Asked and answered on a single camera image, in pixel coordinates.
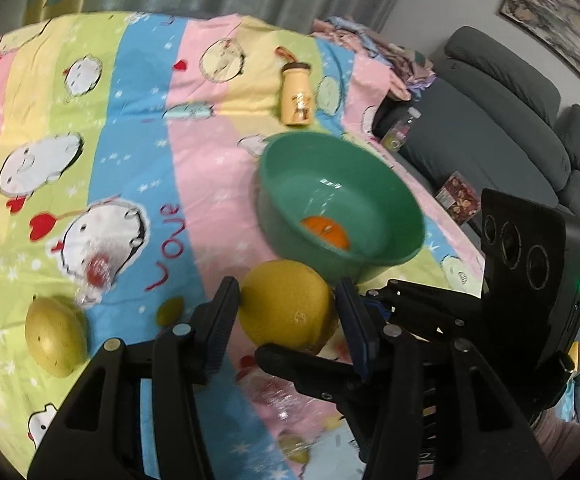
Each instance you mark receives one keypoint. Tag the framed wall painting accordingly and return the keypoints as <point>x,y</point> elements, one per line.
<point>555,15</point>

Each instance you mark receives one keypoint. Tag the dark red snack packet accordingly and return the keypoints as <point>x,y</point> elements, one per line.
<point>457,196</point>

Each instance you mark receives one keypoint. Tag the pile of clothes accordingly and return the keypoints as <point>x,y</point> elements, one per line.
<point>370,45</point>

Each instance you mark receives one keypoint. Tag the small green fruit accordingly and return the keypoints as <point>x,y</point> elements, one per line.
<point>169,311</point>

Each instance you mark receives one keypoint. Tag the clear plastic bottle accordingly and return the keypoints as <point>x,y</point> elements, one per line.
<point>401,132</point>

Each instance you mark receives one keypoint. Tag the large yellow citrus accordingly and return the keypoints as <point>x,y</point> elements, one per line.
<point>285,305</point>

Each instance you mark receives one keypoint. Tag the printed striped blanket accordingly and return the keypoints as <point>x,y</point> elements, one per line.
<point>134,125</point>

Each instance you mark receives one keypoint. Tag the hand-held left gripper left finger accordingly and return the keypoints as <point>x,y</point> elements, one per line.
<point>218,332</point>

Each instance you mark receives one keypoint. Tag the green plastic bowl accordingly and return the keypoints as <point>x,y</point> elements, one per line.
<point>350,195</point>

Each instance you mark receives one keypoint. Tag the person's right forearm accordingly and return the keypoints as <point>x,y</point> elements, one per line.
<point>562,435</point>

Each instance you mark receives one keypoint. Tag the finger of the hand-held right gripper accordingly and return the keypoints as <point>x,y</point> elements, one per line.
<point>310,372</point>
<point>430,310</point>

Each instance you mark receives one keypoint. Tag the yellow bottle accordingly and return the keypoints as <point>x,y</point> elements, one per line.
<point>296,95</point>

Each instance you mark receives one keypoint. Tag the grey sofa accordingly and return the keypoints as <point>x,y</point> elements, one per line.
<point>495,125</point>

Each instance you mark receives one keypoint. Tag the small yellow fruit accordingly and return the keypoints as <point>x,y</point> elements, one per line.
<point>295,454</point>

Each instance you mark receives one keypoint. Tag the orange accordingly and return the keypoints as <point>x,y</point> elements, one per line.
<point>326,232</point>

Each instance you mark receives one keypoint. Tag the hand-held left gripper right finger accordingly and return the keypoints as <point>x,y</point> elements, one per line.
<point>357,330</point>

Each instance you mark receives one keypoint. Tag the plastic-wrapped red fruit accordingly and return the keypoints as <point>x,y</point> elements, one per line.
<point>97,271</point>

